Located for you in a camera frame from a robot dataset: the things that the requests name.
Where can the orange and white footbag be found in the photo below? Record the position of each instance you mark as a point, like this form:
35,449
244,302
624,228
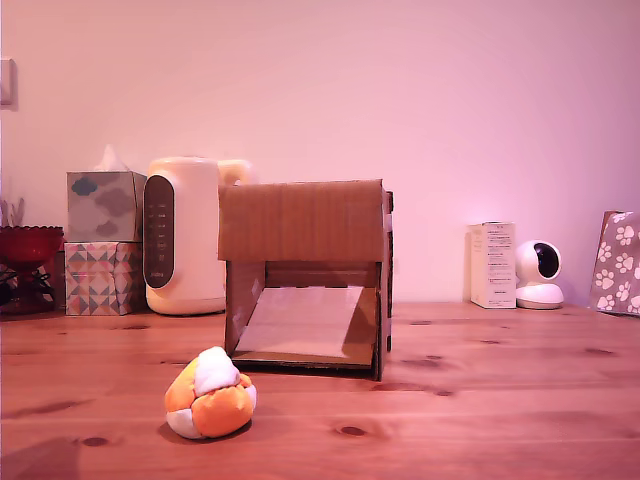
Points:
220,410

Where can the cardboard dice tower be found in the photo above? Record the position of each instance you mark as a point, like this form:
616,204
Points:
300,220

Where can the cream electric kettle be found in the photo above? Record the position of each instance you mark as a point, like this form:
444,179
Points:
195,240

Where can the white printed carton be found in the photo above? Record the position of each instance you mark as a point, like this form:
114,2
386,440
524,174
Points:
492,265

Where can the cloud print tissue box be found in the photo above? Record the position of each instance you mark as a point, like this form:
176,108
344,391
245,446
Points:
100,205

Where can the triangle pattern tissue box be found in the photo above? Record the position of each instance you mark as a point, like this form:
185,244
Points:
100,280

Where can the white tissue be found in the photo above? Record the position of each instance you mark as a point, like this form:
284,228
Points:
109,160

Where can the red glass footed bowl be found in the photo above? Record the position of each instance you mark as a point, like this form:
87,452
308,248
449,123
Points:
27,245

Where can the grey paw print bag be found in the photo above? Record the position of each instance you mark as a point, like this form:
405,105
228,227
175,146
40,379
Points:
617,270

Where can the dried plant stems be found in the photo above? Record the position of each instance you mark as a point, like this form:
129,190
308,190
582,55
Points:
15,212

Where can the small white round camera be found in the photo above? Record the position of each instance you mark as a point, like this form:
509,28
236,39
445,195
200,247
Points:
537,292

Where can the white wall switch plate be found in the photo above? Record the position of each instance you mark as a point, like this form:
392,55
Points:
7,82

